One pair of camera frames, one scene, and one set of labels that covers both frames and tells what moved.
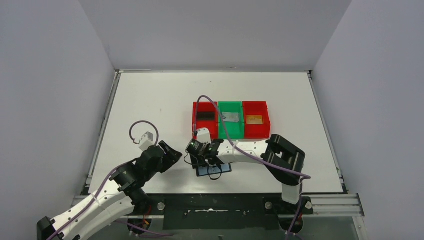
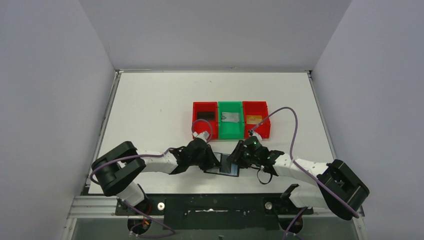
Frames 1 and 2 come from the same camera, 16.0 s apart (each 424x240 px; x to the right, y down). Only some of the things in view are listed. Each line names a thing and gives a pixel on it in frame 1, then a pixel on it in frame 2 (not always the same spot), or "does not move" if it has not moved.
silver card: x=230 y=116 does not move
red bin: x=256 y=131 does not move
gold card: x=254 y=119 does not move
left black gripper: x=164 y=156 → x=205 y=157
